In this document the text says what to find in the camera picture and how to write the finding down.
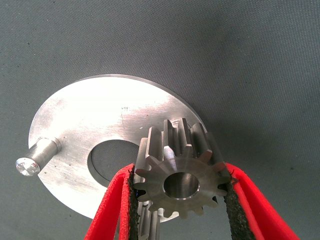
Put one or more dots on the dark grey table cloth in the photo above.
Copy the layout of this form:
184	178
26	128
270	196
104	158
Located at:
225	50

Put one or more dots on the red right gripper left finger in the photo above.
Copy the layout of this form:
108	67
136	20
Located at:
110	210

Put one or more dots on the round metal carrier plate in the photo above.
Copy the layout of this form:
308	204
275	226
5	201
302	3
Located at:
87	112

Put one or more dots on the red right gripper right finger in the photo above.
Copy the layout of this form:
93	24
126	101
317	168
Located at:
260	215

